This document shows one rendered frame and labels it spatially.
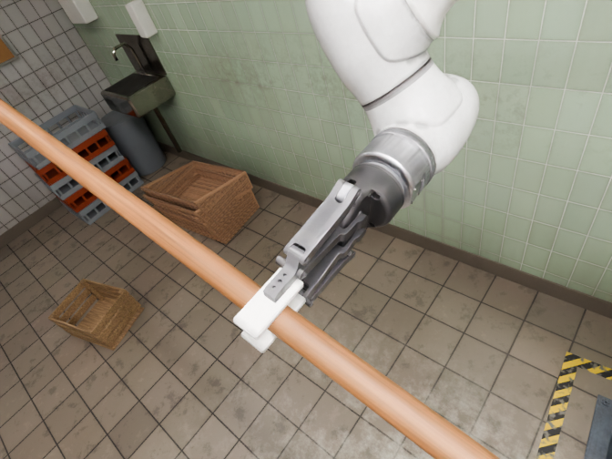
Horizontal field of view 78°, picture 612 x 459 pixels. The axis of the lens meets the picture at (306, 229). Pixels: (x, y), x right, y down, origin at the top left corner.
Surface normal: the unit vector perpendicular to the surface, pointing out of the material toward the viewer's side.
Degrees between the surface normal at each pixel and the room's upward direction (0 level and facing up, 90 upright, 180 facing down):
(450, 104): 55
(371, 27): 73
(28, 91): 90
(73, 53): 90
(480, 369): 0
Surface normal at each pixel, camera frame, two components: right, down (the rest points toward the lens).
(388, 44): -0.11, 0.58
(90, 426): -0.24, -0.68
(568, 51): -0.62, 0.66
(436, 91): 0.38, -0.02
